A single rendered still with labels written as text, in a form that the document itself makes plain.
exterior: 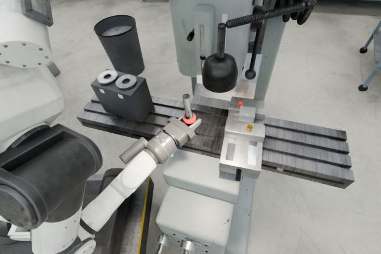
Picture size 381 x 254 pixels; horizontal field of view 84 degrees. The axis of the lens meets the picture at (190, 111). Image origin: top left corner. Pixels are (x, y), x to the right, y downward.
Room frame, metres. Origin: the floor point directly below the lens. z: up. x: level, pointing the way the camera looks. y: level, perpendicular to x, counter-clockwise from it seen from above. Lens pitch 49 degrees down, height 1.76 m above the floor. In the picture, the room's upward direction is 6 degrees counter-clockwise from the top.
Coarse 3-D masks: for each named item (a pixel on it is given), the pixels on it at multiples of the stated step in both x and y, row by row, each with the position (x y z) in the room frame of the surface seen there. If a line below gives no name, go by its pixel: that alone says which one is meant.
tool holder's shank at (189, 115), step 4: (184, 96) 0.48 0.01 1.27; (188, 96) 0.48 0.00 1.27; (184, 100) 0.48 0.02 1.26; (188, 100) 0.47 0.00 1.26; (184, 104) 0.48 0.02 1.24; (188, 104) 0.47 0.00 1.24; (184, 108) 0.48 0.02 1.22; (188, 108) 0.47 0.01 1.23; (188, 112) 0.47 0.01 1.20; (192, 112) 0.48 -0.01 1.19; (188, 116) 0.47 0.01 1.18; (192, 116) 0.47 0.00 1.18
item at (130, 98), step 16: (96, 80) 0.76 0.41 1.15; (112, 80) 0.74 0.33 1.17; (128, 80) 0.74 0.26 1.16; (144, 80) 0.73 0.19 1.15; (112, 96) 0.69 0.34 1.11; (128, 96) 0.65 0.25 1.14; (144, 96) 0.70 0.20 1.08; (112, 112) 0.72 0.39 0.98; (128, 112) 0.66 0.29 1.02; (144, 112) 0.67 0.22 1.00
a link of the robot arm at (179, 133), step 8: (168, 120) 0.48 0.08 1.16; (176, 120) 0.47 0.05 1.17; (168, 128) 0.44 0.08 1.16; (176, 128) 0.44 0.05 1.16; (184, 128) 0.43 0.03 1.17; (160, 136) 0.40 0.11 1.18; (168, 136) 0.41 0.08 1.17; (176, 136) 0.41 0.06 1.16; (184, 136) 0.41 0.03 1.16; (192, 136) 0.41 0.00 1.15; (160, 144) 0.37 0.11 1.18; (168, 144) 0.37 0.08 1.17; (176, 144) 0.39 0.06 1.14; (168, 152) 0.35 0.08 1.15
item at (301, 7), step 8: (280, 8) 0.36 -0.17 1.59; (288, 8) 0.36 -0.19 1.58; (296, 8) 0.36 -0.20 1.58; (304, 8) 0.37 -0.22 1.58; (248, 16) 0.34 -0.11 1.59; (256, 16) 0.34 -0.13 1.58; (264, 16) 0.34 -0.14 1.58; (272, 16) 0.35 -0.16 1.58; (232, 24) 0.33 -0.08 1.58; (240, 24) 0.34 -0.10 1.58
